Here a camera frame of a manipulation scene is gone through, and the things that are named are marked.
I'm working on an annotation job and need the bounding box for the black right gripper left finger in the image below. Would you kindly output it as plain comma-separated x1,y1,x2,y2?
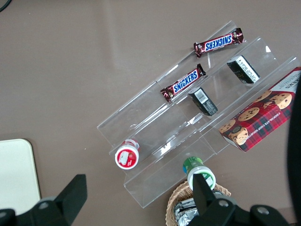
16,174,88,226

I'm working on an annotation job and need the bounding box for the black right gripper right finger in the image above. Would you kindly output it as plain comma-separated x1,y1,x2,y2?
188,173,250,226

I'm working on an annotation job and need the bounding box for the oval brown wicker basket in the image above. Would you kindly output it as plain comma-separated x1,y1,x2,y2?
166,180,232,226

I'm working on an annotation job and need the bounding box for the cream plastic tray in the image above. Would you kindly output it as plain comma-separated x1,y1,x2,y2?
0,138,42,216

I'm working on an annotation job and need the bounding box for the silver foil pack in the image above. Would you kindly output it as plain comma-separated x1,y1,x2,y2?
173,192,224,226

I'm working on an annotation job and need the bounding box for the green yogurt cup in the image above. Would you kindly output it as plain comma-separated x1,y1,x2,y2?
182,156,216,191

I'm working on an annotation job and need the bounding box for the red yogurt cup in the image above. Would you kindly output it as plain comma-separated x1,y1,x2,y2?
114,138,141,170

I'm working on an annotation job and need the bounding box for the clear acrylic step display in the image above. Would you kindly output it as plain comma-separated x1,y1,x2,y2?
96,20,301,209

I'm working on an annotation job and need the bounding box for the small black box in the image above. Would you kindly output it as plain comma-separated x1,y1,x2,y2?
188,87,218,117
226,55,261,84

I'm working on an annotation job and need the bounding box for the red tartan cookie box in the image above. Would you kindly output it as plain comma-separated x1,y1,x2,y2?
218,67,301,153

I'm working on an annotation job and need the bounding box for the Snickers chocolate bar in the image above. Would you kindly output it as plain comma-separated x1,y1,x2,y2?
160,63,207,103
193,27,247,59

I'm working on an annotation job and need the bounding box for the blurry black wrist cable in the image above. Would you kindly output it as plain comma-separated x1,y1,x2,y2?
285,77,301,226

